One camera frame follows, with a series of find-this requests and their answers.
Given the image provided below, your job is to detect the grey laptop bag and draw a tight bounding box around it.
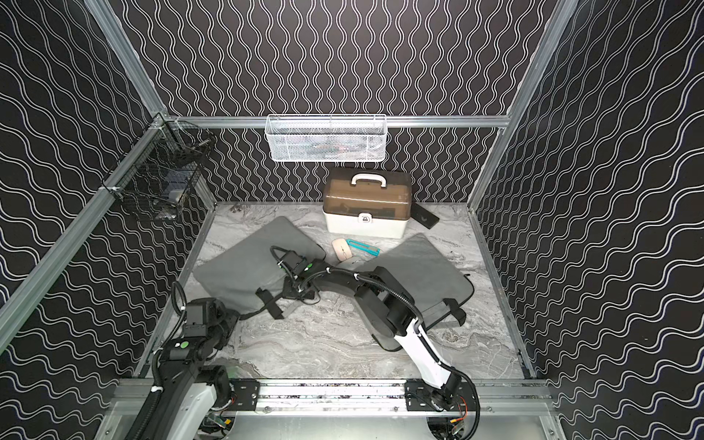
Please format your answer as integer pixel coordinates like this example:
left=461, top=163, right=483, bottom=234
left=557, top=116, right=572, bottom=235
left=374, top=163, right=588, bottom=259
left=339, top=234, right=475, bottom=330
left=194, top=216, right=326, bottom=321

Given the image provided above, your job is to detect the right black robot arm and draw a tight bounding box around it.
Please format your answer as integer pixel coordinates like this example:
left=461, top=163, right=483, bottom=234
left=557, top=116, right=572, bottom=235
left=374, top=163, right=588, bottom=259
left=271, top=246, right=480, bottom=413

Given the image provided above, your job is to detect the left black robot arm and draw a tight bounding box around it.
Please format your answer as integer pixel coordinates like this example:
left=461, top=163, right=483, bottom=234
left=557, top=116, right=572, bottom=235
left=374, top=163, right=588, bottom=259
left=125, top=282, right=238, bottom=439

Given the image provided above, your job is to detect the pink computer mouse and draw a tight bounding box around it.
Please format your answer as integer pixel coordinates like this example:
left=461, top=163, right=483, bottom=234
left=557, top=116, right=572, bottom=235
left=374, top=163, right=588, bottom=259
left=332, top=238, right=354, bottom=261

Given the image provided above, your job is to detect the teal flat tool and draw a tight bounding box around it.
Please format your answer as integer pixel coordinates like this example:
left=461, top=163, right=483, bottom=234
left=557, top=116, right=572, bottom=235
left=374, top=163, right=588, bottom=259
left=346, top=239, right=381, bottom=257

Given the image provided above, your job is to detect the brown lid storage box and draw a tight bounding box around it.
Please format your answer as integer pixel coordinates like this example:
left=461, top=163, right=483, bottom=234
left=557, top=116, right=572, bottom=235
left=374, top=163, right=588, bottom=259
left=323, top=167, right=413, bottom=239

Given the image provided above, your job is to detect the black flat pouch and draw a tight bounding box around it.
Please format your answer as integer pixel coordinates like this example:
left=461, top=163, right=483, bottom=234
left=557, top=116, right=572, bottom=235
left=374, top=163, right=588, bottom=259
left=411, top=203, right=440, bottom=230

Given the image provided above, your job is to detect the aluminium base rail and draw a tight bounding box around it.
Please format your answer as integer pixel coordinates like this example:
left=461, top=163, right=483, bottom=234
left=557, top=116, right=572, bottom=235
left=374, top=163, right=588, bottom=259
left=109, top=377, right=554, bottom=416

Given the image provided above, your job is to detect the black wire wall basket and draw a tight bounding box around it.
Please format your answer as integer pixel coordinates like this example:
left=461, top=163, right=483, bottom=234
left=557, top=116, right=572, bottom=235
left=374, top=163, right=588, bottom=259
left=106, top=120, right=216, bottom=222

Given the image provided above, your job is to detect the white mesh wall basket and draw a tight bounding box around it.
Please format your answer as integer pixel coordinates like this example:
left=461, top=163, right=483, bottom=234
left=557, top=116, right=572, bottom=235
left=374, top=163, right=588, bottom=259
left=264, top=114, right=388, bottom=162

